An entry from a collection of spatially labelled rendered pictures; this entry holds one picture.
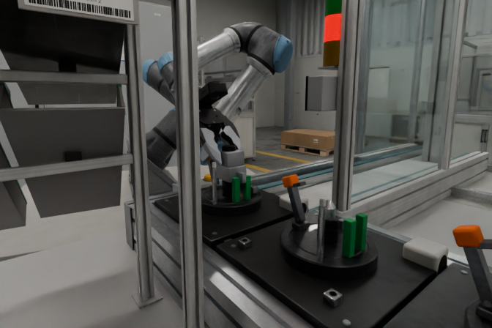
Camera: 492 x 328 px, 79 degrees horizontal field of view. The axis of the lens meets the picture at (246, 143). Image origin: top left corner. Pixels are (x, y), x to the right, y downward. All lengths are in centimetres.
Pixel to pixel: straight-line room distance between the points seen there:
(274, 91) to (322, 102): 1099
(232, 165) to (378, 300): 35
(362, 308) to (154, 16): 373
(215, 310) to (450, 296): 29
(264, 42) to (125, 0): 80
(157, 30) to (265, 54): 291
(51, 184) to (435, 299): 54
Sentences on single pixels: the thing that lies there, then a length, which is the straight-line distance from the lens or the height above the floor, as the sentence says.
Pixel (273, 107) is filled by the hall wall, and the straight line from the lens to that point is 1156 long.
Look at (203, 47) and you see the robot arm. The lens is 103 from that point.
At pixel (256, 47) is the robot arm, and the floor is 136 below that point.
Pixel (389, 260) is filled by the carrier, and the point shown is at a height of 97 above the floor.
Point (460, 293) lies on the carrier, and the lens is 47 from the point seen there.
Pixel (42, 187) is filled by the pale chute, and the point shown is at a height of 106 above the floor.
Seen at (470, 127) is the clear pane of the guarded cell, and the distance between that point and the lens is 174.
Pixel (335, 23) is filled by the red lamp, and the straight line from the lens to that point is 66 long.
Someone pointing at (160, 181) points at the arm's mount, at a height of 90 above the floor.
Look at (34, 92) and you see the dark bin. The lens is 55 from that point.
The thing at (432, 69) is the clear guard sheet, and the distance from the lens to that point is 101.
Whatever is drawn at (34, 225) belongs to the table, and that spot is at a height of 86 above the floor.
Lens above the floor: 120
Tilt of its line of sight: 9 degrees down
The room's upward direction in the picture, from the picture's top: straight up
